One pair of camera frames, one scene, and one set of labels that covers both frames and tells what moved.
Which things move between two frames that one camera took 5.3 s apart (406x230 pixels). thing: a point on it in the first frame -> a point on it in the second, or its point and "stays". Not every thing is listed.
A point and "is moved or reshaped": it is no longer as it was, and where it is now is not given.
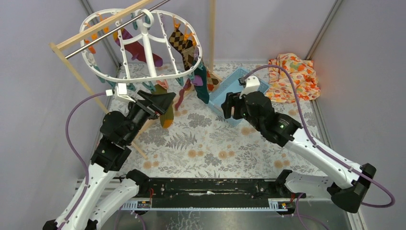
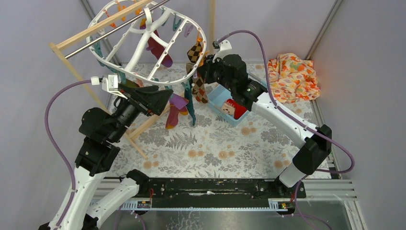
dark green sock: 199,76 -> 188,93
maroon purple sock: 136,48 -> 158,50
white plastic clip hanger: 128,44 is moved or reshaped
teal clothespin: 180,80 -> 187,86
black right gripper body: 240,110 -> 214,73
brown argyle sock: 186,47 -> 194,53
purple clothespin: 197,80 -> 188,30
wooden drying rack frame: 58,46 stays
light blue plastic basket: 217,96 stays
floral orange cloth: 281,89 stays
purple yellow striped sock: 187,86 -> 177,105
